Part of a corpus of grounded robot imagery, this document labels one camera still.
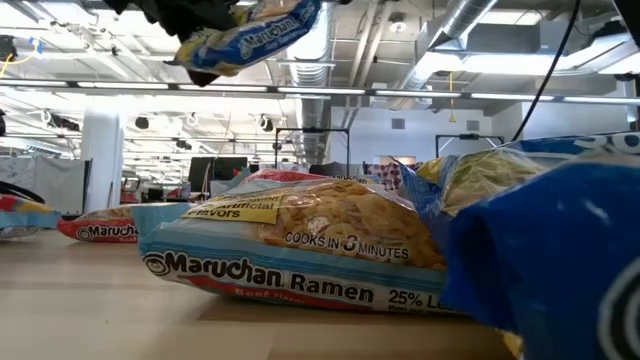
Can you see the grey wall vent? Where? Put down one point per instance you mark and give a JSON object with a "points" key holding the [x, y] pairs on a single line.
{"points": [[472, 125], [398, 123]]}

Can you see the silver spiral duct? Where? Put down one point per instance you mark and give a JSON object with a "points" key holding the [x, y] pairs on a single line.
{"points": [[312, 120], [460, 15]]}

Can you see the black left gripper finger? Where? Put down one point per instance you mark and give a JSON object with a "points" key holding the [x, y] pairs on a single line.
{"points": [[202, 79], [200, 17]]}

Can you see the long linear ceiling light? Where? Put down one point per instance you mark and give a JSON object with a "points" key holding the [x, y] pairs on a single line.
{"points": [[320, 91]]}

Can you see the black monitor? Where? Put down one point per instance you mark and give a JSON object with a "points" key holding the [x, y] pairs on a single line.
{"points": [[200, 172], [231, 165]]}

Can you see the red Maruchan ramen packet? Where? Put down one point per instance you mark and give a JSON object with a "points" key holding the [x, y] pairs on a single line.
{"points": [[280, 176], [95, 231]]}

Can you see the white ceiling sensor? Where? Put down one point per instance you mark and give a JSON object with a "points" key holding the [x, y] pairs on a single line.
{"points": [[397, 24]]}

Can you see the red white patterned object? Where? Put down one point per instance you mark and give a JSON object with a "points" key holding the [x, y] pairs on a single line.
{"points": [[390, 176]]}

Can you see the dark blue Maruchan ramen packet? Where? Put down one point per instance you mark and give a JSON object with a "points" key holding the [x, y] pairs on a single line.
{"points": [[250, 45], [550, 260]]}

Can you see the grey partition panel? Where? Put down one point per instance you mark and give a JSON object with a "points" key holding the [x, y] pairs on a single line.
{"points": [[50, 182]]}

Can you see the white round column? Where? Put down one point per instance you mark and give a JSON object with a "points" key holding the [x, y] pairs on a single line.
{"points": [[102, 160]]}

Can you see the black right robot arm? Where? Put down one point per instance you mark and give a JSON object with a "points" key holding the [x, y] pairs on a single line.
{"points": [[630, 12]]}

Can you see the large grey air duct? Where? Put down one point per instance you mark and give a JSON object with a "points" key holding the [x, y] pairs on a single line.
{"points": [[515, 37]]}

